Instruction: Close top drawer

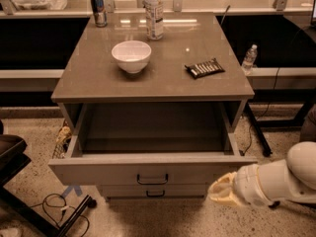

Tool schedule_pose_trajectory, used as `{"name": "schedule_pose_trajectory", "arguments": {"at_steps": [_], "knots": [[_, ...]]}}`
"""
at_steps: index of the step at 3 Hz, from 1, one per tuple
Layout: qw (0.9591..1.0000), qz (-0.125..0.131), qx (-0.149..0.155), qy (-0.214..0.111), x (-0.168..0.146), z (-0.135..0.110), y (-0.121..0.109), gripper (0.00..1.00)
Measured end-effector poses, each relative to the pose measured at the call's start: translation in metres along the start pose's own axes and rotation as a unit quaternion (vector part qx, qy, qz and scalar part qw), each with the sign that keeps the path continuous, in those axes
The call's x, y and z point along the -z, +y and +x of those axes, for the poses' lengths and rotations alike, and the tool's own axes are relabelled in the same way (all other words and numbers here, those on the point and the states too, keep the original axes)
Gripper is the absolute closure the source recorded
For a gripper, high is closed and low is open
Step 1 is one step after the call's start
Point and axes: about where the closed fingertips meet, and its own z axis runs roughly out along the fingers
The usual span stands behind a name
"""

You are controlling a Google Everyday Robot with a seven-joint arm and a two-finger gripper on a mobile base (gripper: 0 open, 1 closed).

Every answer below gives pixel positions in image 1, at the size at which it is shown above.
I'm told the grey top drawer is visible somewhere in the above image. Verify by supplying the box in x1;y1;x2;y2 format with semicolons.
49;103;256;185

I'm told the grey drawer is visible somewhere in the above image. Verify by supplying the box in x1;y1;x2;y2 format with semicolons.
97;185;207;200
49;103;256;185

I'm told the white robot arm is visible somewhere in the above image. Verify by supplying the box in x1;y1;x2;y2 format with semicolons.
208;141;316;206

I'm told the grey lower drawer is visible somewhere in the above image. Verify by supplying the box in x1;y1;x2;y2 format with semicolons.
97;185;207;200

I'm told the grey drawer cabinet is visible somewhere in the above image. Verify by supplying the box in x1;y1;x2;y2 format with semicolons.
50;11;256;200

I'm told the black metal stand leg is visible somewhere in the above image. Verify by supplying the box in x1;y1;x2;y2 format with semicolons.
244;104;273;157

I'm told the dark trouser leg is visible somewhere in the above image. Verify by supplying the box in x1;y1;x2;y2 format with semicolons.
300;105;316;142

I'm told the black snack packet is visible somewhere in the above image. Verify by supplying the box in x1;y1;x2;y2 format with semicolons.
185;58;225;79

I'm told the small water bottle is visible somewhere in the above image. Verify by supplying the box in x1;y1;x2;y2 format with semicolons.
241;44;258;75

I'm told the white ceramic bowl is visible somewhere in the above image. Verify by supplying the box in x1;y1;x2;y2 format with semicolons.
112;40;151;74

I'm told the clear plastic bottle with label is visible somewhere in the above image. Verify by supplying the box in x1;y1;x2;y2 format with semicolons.
143;0;164;40

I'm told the black chair at left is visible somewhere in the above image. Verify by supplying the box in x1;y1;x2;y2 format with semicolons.
0;132;58;237

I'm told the blue silver energy drink can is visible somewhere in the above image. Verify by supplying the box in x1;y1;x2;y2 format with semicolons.
90;0;107;27

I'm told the black drawer handle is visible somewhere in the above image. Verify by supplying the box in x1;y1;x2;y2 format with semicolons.
136;174;169;186

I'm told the wire basket with items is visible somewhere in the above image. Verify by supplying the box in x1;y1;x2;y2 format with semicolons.
52;121;72;159

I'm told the black cable loop on floor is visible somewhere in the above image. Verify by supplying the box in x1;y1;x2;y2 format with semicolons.
30;193;91;237

